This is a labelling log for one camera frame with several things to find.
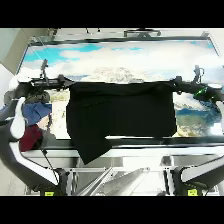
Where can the black T-shirt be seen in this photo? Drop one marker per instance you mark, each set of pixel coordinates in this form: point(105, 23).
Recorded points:
point(123, 110)

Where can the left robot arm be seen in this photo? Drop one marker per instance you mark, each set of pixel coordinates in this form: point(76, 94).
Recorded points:
point(20, 160)

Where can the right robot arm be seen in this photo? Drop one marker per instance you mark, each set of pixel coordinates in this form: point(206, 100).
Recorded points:
point(206, 173)

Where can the grey garment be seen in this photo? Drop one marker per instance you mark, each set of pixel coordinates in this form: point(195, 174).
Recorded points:
point(42, 97)

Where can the blue garment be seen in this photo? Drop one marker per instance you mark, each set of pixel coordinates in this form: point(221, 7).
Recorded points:
point(36, 111)

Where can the dark red garment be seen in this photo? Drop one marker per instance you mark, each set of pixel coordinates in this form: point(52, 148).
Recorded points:
point(30, 137)

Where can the silver frame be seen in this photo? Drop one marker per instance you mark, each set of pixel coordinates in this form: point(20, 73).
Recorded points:
point(126, 176)

